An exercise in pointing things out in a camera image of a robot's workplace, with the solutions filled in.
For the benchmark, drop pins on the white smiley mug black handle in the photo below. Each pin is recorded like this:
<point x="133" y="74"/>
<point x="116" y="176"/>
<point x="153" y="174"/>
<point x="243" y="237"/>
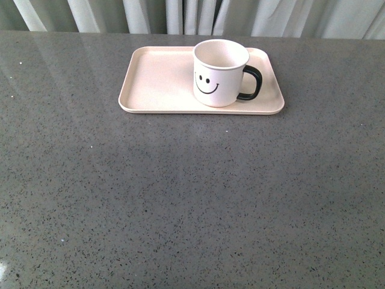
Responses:
<point x="219" y="67"/>

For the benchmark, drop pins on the beige rectangular plastic tray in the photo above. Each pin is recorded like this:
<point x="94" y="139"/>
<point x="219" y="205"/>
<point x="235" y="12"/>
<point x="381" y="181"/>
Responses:
<point x="159" y="81"/>

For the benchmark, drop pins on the grey pleated curtain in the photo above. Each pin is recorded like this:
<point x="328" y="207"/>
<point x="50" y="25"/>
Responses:
<point x="262" y="18"/>

